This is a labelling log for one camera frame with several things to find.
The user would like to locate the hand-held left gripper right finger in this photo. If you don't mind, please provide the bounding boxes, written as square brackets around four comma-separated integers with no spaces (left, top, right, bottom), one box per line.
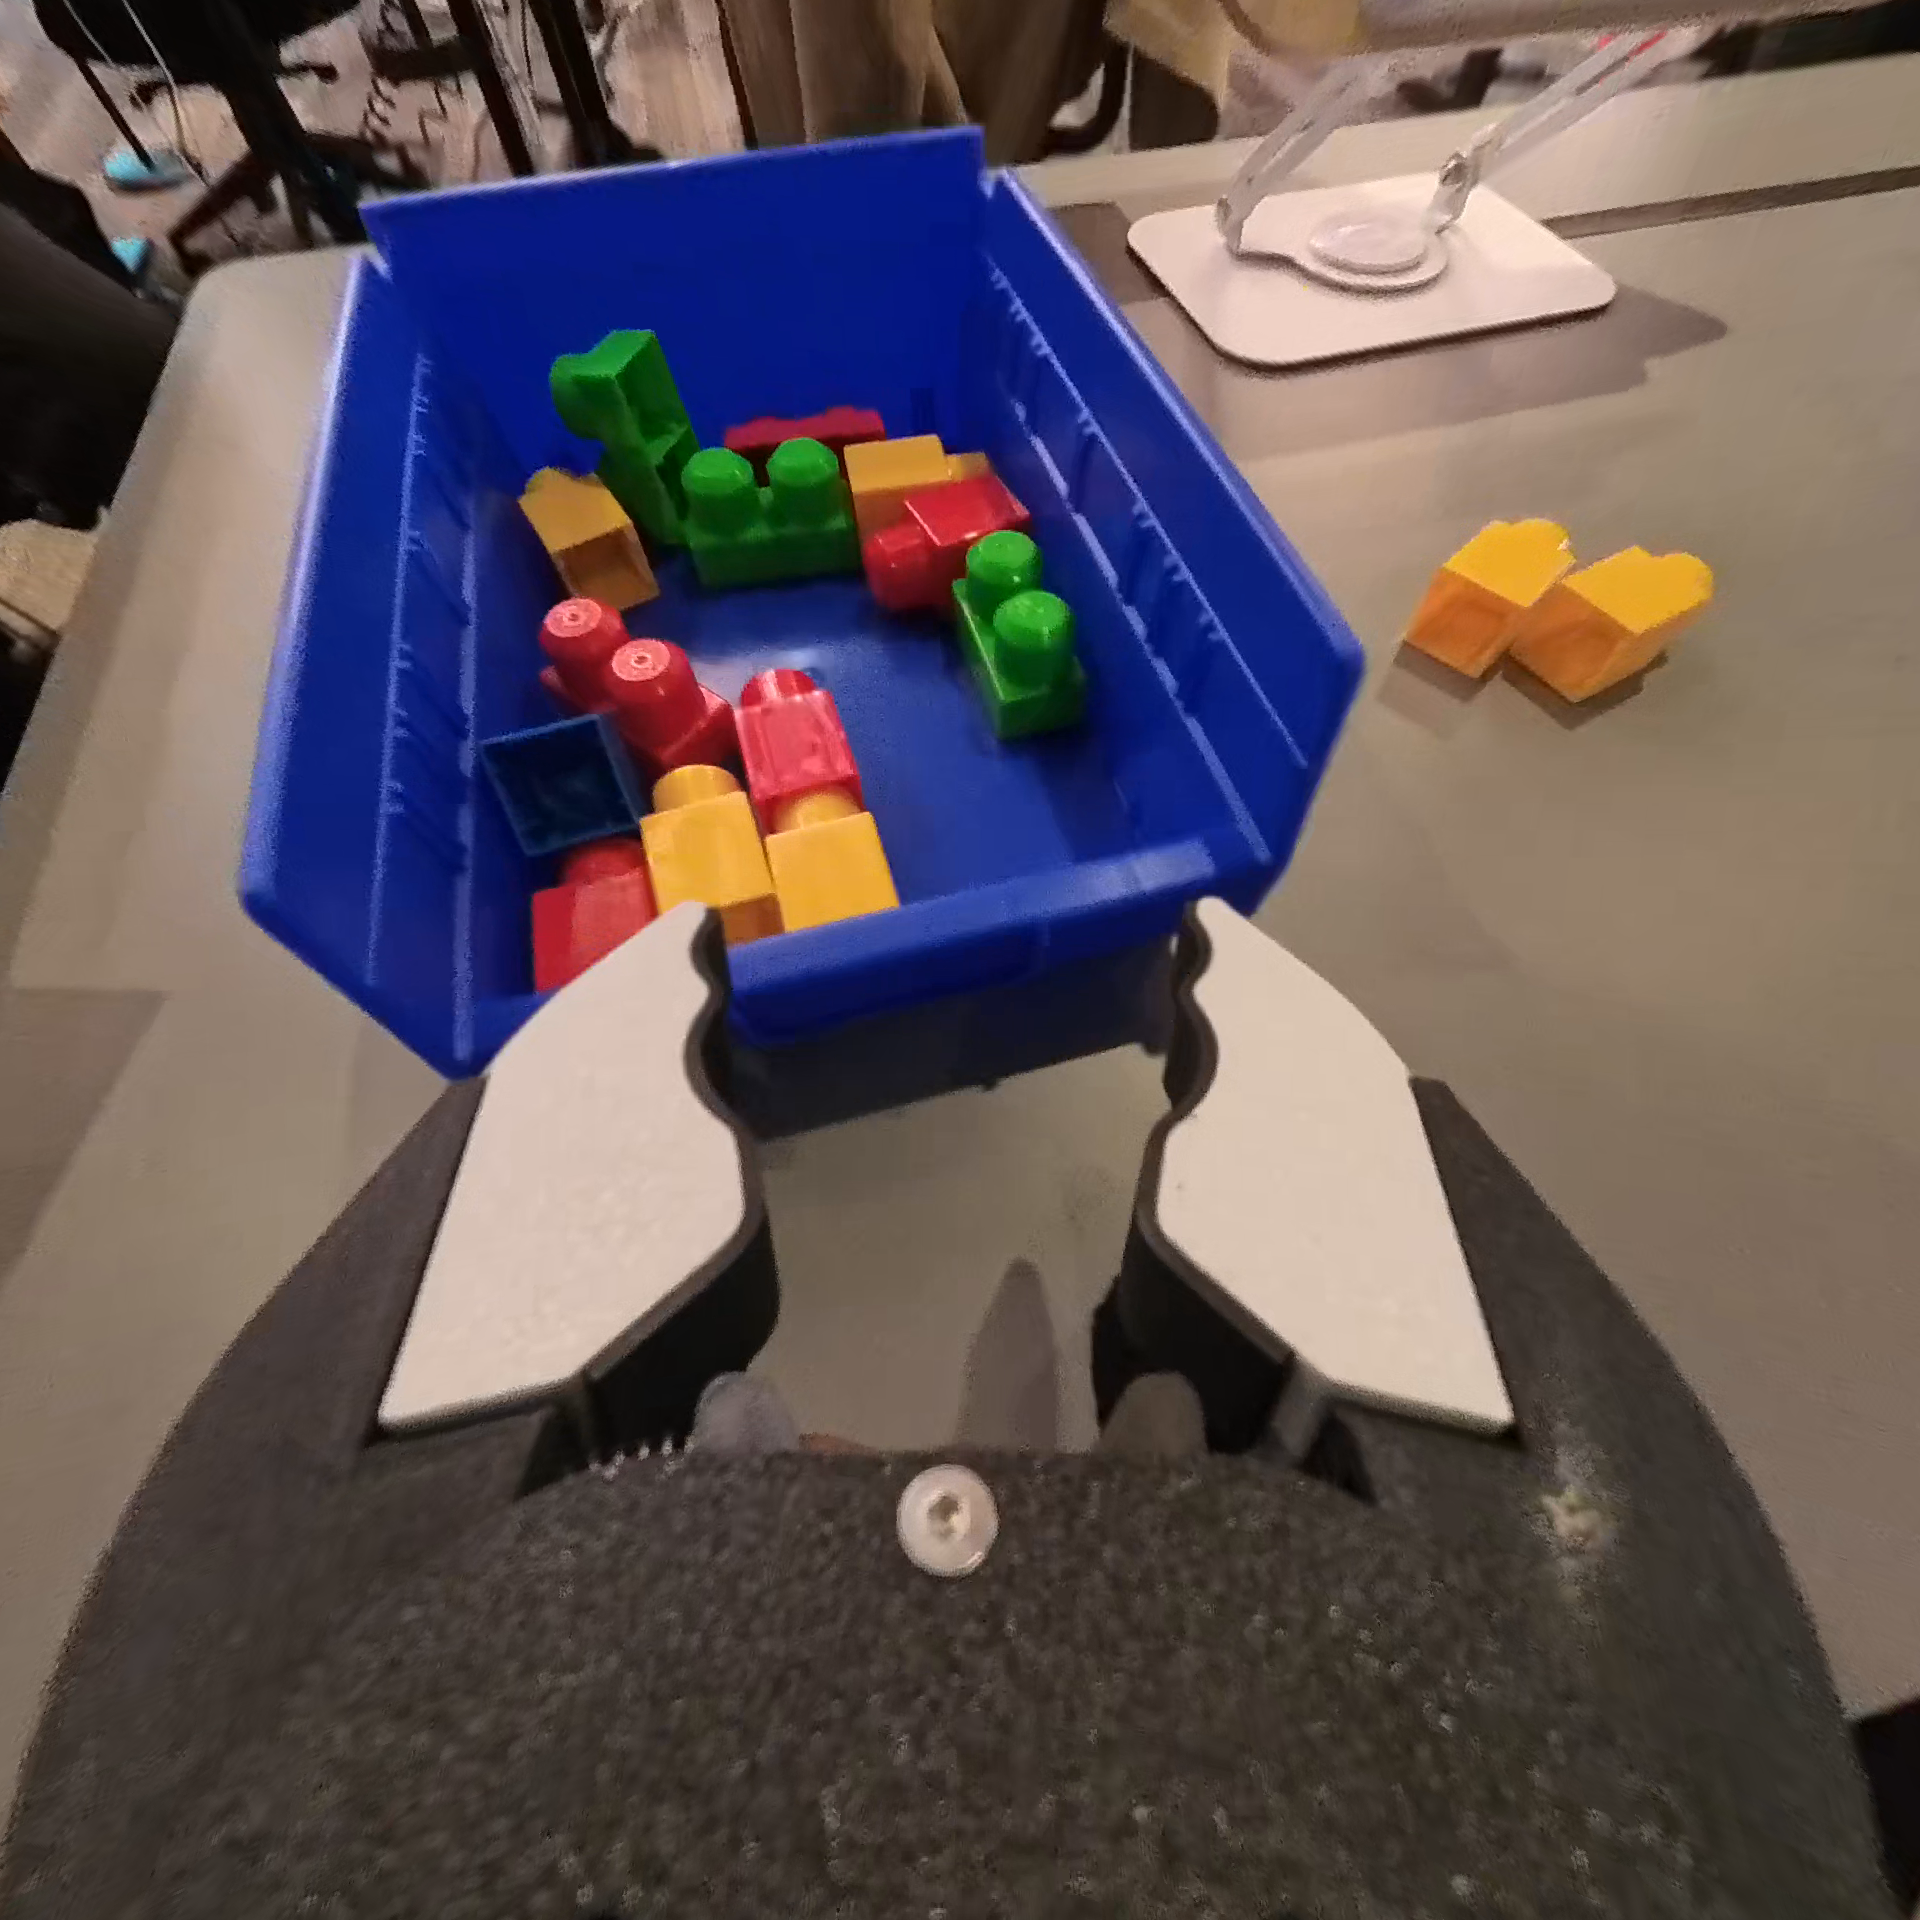
[1114,895,1517,1454]

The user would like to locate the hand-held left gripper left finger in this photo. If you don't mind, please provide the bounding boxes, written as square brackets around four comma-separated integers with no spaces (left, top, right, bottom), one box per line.
[375,900,781,1433]

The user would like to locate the yellow single-stud toy block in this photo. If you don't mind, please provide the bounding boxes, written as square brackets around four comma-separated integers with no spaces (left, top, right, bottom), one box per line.
[1506,547,1715,703]
[1401,516,1577,676]

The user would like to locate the pile of mixed toy blocks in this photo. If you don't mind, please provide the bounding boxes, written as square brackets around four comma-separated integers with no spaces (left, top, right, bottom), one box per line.
[481,326,1093,993]

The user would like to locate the blue plastic storage bin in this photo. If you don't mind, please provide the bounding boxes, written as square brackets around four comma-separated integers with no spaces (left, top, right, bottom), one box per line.
[239,128,1367,1096]

